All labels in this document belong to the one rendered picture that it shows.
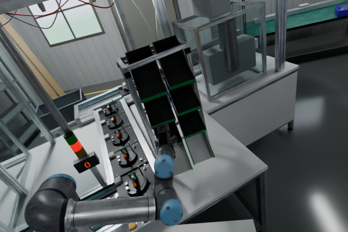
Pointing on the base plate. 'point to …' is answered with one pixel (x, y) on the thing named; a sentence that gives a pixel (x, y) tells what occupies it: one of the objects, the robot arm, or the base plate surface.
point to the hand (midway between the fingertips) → (166, 136)
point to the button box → (137, 227)
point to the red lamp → (76, 146)
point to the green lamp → (71, 140)
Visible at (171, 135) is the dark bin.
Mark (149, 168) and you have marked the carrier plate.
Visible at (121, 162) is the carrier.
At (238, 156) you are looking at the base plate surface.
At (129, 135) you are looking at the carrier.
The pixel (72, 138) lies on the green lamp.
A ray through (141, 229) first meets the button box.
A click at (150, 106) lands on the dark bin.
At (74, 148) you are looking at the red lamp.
